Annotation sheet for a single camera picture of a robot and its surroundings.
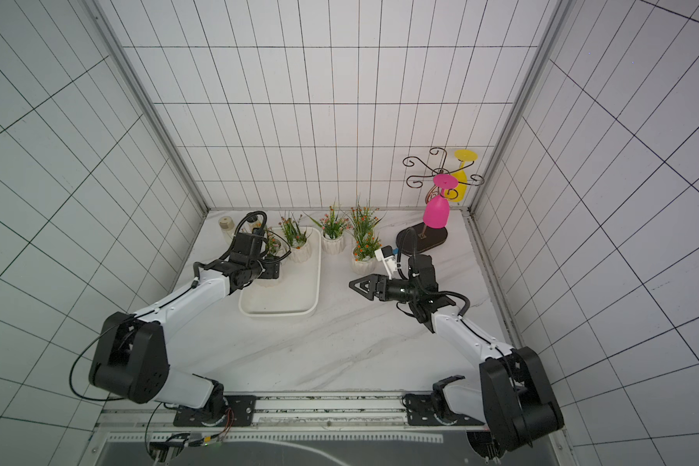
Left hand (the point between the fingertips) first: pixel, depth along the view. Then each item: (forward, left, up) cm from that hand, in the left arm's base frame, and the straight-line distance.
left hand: (264, 267), depth 90 cm
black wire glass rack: (+20, -55, -10) cm, 59 cm away
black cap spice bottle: (+23, +10, -3) cm, 25 cm away
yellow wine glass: (+11, -59, +22) cm, 64 cm away
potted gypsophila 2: (+13, -8, -3) cm, 15 cm away
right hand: (-9, -30, +8) cm, 32 cm away
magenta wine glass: (+15, -55, +12) cm, 59 cm away
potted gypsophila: (-4, -5, +9) cm, 11 cm away
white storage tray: (-4, -10, -10) cm, 15 cm away
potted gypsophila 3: (+14, -22, +2) cm, 26 cm away
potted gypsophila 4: (+9, -33, +3) cm, 34 cm away
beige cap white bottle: (+17, +17, 0) cm, 24 cm away
